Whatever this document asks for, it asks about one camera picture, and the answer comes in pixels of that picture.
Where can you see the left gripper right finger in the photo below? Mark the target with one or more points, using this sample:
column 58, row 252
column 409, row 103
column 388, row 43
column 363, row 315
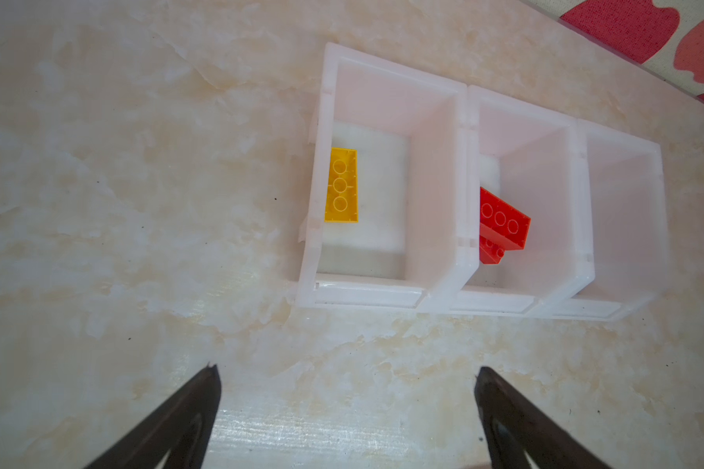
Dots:
column 520, row 435

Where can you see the red lego brick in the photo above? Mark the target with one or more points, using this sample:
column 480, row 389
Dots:
column 489, row 252
column 502, row 223

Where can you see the small yellow lego brick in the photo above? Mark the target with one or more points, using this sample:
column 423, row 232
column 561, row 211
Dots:
column 342, row 197

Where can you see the white three-compartment plastic bin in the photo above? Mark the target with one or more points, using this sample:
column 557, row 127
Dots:
column 434, row 196

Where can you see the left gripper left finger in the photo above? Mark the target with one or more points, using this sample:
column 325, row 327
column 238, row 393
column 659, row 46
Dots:
column 174, row 435

